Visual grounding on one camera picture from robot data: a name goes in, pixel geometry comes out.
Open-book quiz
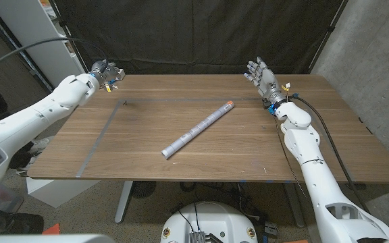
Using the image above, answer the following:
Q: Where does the black backdrop stand pole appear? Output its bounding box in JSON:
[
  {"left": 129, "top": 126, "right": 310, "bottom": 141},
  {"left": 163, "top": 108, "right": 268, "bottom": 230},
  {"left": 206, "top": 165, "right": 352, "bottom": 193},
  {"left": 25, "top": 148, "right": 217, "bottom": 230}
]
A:
[
  {"left": 47, "top": 0, "right": 94, "bottom": 77},
  {"left": 307, "top": 0, "right": 350, "bottom": 74}
]

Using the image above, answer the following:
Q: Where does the clear plastic bin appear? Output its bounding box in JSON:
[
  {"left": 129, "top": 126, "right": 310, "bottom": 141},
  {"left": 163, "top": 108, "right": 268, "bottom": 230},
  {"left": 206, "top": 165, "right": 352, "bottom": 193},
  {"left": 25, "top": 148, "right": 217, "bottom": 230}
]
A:
[{"left": 0, "top": 184, "right": 25, "bottom": 213}]

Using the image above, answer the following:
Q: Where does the white box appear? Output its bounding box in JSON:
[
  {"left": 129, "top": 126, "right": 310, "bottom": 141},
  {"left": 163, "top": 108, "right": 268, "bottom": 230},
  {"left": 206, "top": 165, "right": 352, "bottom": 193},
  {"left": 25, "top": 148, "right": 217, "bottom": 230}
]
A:
[{"left": 25, "top": 177, "right": 100, "bottom": 209}]

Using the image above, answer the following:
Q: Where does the white cabinet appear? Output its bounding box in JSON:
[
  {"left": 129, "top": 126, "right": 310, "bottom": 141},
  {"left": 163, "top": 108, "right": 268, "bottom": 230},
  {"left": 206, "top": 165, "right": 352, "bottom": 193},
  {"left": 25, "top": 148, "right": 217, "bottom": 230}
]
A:
[{"left": 0, "top": 0, "right": 93, "bottom": 88}]

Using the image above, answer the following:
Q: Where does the black round fan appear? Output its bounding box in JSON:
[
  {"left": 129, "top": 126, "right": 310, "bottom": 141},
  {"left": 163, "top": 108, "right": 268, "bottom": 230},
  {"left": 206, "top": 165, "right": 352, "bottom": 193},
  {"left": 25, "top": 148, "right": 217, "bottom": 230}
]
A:
[{"left": 130, "top": 181, "right": 157, "bottom": 200}]

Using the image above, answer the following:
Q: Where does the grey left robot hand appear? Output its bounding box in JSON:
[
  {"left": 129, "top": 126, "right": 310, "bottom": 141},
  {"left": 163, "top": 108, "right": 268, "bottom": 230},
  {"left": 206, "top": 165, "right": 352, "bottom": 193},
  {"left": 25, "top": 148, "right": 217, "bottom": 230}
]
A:
[{"left": 89, "top": 59, "right": 126, "bottom": 91}]

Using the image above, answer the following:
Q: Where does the orange flat object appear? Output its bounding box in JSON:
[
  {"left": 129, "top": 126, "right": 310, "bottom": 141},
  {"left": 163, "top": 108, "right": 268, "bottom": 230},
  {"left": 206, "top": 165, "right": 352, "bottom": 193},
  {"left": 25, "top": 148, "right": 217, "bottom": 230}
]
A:
[{"left": 41, "top": 223, "right": 61, "bottom": 236}]

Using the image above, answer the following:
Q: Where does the grey table leg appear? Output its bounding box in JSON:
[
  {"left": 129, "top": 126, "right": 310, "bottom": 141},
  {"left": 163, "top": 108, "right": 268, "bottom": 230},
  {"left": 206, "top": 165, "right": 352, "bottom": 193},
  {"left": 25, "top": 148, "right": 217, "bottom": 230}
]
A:
[
  {"left": 114, "top": 181, "right": 134, "bottom": 224},
  {"left": 284, "top": 183, "right": 306, "bottom": 229}
]

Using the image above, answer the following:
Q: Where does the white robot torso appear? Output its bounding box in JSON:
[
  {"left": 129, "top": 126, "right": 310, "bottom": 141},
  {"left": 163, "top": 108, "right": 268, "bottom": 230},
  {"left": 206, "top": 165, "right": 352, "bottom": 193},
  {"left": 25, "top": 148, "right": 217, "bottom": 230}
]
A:
[{"left": 160, "top": 201, "right": 259, "bottom": 243}]

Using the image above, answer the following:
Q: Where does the grey power adapter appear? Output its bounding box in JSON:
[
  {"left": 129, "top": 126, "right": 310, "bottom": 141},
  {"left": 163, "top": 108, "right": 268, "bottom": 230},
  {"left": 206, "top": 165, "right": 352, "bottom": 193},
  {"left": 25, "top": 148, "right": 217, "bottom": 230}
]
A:
[{"left": 264, "top": 221, "right": 279, "bottom": 238}]

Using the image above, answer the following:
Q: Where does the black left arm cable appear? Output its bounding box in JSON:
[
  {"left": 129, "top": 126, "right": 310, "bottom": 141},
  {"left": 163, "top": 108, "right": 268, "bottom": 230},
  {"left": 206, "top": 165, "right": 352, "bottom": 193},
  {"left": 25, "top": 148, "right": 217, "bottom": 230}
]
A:
[{"left": 0, "top": 36, "right": 109, "bottom": 78}]

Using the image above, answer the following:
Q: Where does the black bag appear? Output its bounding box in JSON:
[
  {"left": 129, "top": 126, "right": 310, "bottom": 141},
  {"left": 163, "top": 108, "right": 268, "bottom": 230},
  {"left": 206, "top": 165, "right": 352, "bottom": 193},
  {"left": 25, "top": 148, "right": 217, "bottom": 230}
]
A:
[{"left": 0, "top": 202, "right": 45, "bottom": 236}]

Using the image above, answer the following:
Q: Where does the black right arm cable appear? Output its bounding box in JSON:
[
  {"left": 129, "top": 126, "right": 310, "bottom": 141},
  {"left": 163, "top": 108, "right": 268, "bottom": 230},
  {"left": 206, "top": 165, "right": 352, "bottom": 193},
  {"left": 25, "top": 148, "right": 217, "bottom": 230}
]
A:
[{"left": 290, "top": 94, "right": 371, "bottom": 213}]

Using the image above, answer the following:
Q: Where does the white wrapping paper roll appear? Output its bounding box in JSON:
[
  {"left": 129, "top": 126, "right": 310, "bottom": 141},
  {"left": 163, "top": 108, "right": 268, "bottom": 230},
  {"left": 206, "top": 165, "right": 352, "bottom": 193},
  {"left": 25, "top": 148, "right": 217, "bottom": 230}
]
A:
[{"left": 161, "top": 100, "right": 235, "bottom": 160}]

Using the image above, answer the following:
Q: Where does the black backdrop curtain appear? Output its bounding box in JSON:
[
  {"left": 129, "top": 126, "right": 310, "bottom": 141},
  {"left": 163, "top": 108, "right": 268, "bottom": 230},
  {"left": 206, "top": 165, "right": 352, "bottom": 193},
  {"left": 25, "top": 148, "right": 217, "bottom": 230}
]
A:
[{"left": 51, "top": 0, "right": 346, "bottom": 76}]

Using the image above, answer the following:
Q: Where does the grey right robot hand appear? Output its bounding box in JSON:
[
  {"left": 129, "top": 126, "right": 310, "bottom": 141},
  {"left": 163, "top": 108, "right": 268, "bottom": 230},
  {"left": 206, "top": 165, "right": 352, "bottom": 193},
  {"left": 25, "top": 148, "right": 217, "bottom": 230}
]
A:
[{"left": 243, "top": 56, "right": 288, "bottom": 107}]

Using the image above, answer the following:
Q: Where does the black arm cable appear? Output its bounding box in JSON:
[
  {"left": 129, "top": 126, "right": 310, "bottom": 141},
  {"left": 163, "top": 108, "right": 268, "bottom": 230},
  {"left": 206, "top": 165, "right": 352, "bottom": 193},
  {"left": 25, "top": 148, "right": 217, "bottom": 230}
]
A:
[
  {"left": 290, "top": 94, "right": 371, "bottom": 213},
  {"left": 0, "top": 36, "right": 109, "bottom": 78}
]

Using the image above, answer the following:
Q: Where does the grey tape outline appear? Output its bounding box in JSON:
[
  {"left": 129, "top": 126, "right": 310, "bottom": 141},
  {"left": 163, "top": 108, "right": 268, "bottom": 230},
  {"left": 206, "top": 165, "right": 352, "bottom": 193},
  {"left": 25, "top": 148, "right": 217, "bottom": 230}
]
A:
[{"left": 76, "top": 97, "right": 356, "bottom": 180}]

